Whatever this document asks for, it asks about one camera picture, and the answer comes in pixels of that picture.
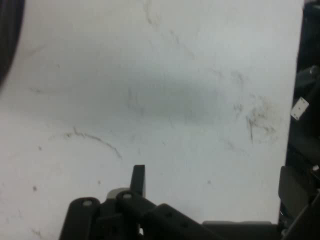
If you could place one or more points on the dark purple toy eggplant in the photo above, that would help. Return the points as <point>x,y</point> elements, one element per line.
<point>8,35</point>

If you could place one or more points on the black object on floor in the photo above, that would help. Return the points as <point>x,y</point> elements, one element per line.
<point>306,82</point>

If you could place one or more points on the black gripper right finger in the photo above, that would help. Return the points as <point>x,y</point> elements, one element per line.
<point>160,220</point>

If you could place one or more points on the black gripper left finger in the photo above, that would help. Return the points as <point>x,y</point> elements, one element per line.
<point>80,220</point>

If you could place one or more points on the small white dotted tag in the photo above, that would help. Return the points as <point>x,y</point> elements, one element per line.
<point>299,109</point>

